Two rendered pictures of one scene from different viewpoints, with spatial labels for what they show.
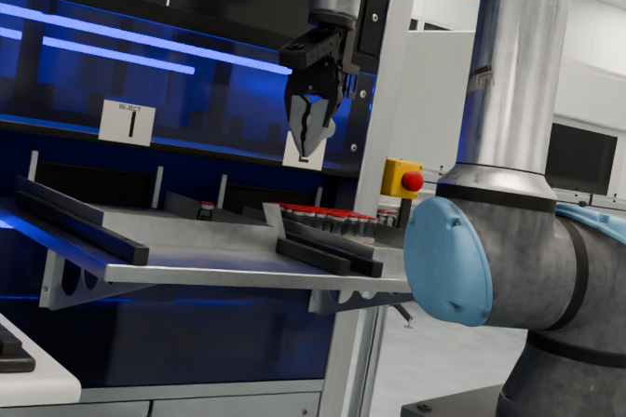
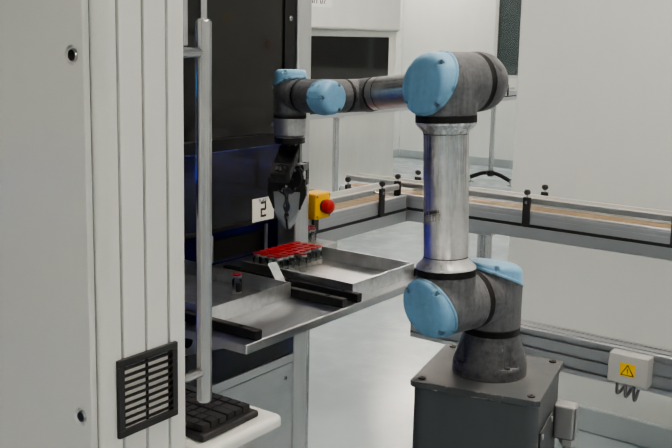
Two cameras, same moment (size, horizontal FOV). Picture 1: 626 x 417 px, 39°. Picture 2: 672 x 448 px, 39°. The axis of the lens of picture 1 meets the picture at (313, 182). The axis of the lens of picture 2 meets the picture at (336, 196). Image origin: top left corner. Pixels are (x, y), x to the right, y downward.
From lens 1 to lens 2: 1.03 m
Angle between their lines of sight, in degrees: 19
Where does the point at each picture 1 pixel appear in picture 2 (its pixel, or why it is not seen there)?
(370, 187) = (302, 218)
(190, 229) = (249, 300)
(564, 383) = (489, 350)
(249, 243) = (277, 297)
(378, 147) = not seen: hidden behind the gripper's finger
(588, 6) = not seen: outside the picture
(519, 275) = (467, 310)
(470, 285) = (449, 321)
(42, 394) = (269, 426)
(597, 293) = (500, 306)
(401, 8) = not seen: hidden behind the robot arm
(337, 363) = (299, 340)
